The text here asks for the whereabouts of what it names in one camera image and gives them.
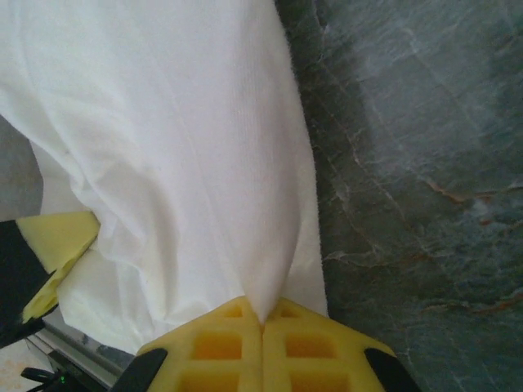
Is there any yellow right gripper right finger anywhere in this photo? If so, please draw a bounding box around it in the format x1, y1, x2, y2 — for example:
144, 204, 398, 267
261, 296, 418, 392

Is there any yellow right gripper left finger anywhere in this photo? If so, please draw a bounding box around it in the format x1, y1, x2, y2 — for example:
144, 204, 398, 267
122, 296, 262, 392

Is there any white t-shirt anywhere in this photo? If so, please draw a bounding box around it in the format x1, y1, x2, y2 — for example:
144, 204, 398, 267
0, 0, 330, 356

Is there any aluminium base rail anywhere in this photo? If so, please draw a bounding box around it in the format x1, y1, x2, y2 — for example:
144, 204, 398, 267
24, 316, 136, 391

